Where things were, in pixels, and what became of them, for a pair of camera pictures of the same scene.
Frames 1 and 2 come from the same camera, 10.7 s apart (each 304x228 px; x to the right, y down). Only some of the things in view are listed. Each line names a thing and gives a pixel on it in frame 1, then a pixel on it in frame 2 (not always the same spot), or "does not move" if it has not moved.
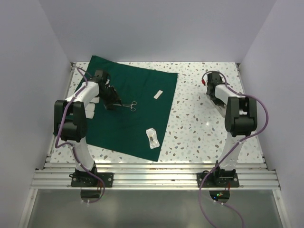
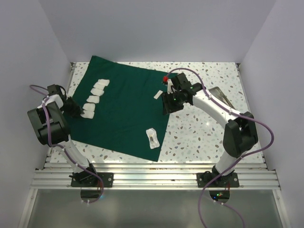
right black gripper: x=213 y=99 → x=168 y=107
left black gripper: x=114 y=98 → x=74 y=112
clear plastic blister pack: x=153 y=138 does not move
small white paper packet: x=158 y=94 does not move
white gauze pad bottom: x=89 y=114 does not move
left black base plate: x=88 y=180 does not move
